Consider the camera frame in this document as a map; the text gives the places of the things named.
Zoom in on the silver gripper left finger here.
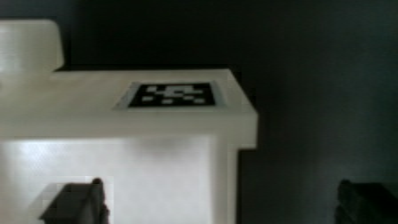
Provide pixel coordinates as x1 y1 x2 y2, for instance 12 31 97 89
39 178 110 224

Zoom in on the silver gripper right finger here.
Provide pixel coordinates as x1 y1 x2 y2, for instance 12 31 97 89
334 180 398 224

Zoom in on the white front drawer tray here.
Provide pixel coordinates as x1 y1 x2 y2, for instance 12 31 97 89
0 19 257 224

